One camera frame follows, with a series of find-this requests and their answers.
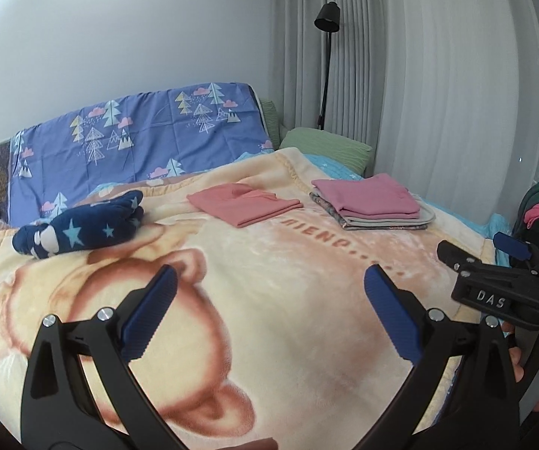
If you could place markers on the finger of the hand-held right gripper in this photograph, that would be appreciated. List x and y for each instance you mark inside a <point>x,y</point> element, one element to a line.
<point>457,255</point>
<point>513,243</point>

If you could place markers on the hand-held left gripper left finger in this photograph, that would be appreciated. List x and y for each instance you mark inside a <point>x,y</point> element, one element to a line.
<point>152,309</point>

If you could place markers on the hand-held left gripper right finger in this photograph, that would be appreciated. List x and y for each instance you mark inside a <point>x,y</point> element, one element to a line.
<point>389,309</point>

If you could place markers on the pink long-sleeve shirt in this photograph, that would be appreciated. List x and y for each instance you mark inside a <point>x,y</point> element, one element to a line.
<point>368,194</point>

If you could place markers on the grey folded garment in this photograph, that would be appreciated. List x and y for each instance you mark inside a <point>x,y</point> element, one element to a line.
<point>426,215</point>

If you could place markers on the dark green bag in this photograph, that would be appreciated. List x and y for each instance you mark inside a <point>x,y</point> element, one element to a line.
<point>529,194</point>

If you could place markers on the navy star-print garment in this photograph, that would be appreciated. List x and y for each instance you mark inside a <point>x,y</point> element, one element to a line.
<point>86,229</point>

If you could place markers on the cream bear-print blanket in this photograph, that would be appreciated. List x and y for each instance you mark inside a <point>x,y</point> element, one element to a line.
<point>274,267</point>

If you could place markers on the floral folded garment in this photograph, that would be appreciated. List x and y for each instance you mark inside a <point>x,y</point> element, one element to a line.
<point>325,204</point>

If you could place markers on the coral pink garment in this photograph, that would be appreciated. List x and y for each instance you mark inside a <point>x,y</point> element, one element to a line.
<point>241,206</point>

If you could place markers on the green pillow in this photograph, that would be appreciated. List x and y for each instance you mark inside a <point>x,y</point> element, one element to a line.
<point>325,145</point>

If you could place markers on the blue tree-print quilt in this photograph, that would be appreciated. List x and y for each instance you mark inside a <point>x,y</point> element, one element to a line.
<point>157,136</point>

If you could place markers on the grey curtain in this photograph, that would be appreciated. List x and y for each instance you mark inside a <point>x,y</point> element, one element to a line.
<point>438,79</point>

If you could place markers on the green headboard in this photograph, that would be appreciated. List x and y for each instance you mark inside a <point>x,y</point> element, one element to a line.
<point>272,122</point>

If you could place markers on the black floor lamp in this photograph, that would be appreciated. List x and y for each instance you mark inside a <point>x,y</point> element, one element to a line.
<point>326,16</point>

